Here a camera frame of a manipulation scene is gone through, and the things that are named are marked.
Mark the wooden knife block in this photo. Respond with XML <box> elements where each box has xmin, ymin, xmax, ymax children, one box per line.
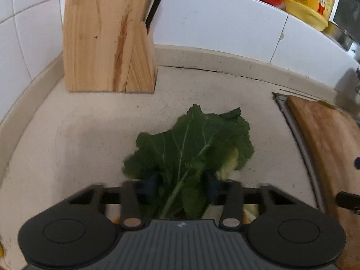
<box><xmin>62</xmin><ymin>0</ymin><xmax>158</xmax><ymax>94</ymax></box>

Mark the grey metal strip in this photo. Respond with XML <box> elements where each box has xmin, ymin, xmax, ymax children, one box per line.
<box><xmin>272</xmin><ymin>90</ymin><xmax>328</xmax><ymax>211</ymax></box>

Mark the window with white frame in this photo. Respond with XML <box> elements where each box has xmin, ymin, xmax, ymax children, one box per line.
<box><xmin>329</xmin><ymin>0</ymin><xmax>360</xmax><ymax>38</ymax></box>

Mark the wooden cutting board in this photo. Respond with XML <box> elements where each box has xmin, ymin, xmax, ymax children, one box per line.
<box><xmin>286</xmin><ymin>95</ymin><xmax>360</xmax><ymax>270</ymax></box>

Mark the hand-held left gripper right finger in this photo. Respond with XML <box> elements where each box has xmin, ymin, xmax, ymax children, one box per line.
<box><xmin>205</xmin><ymin>170</ymin><xmax>313</xmax><ymax>230</ymax></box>

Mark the large dark green leaf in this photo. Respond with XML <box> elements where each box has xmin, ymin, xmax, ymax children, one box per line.
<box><xmin>122</xmin><ymin>103</ymin><xmax>255</xmax><ymax>220</ymax></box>

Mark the small steel pot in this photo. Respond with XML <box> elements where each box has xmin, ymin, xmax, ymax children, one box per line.
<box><xmin>323</xmin><ymin>21</ymin><xmax>355</xmax><ymax>50</ymax></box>

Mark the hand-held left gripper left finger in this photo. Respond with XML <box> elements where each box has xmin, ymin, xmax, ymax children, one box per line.
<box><xmin>51</xmin><ymin>171</ymin><xmax>159</xmax><ymax>230</ymax></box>

